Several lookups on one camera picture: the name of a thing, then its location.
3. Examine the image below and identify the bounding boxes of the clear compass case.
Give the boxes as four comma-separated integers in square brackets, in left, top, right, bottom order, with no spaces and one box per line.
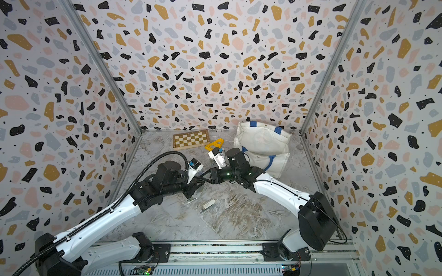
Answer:
[200,199,218,213]

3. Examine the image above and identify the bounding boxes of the white canvas bag blue handles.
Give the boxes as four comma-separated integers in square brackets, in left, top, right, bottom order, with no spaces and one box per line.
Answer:
[234,121,291,178]

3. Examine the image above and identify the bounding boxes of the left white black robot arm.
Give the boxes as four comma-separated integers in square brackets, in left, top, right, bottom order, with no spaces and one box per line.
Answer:
[35,159,203,276]

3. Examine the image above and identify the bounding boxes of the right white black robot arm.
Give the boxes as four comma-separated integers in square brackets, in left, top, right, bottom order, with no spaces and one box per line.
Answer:
[200,147,340,260]

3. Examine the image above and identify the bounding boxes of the yellow plastic triangle stand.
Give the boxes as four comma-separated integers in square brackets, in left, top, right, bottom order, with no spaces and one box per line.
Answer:
[205,138,224,152]

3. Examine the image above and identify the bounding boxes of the wooden chessboard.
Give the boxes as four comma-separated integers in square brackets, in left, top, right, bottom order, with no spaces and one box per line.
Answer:
[172,130,210,151]

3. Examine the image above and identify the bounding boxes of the green circuit board left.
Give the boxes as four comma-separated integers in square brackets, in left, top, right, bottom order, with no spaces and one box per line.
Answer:
[132,266,155,276]

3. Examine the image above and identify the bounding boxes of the circuit board right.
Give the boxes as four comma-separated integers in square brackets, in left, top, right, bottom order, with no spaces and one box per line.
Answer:
[282,264,300,276]

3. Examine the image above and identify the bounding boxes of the black corrugated cable hose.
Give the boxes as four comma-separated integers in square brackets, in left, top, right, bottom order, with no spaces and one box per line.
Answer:
[10,151,189,276]

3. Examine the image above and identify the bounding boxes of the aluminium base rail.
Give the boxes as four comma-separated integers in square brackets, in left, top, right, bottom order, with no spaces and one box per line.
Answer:
[85,240,365,276]

